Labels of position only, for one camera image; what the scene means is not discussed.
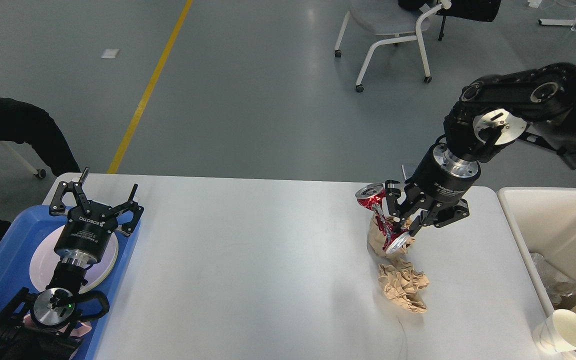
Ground crumpled brown paper upper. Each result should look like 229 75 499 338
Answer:
367 216 416 260

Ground grey white office chair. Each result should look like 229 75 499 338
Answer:
334 0 453 93

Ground crumpled brown paper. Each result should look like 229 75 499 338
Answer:
377 257 430 313
367 216 416 260

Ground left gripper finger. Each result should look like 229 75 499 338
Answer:
49 167 93 217
105 183 145 237

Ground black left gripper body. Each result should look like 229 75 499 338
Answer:
54 202 118 265

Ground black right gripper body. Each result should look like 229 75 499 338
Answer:
407 144 482 207

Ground blue plastic tray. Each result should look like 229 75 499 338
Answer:
0 205 141 360

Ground beige plastic bin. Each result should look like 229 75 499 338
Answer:
497 187 576 358

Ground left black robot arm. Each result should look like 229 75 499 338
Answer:
0 169 144 360

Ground walking person black sneakers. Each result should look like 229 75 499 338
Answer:
397 0 501 41

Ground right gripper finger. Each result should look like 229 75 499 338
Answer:
407 199 470 236
384 180 431 231

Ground white paper cup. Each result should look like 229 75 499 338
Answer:
532 309 576 354

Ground white desk leg base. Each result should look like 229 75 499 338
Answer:
538 0 576 32

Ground small silver foil bag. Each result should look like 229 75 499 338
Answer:
530 252 576 308

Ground crushed red can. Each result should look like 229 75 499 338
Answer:
354 183 412 255

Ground pink plate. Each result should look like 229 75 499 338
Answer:
29 225 119 293

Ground person in black left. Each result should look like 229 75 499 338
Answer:
0 93 81 251

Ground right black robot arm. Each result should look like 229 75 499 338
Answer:
383 63 576 237

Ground crumpled brown paper lower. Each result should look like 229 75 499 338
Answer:
377 257 430 313

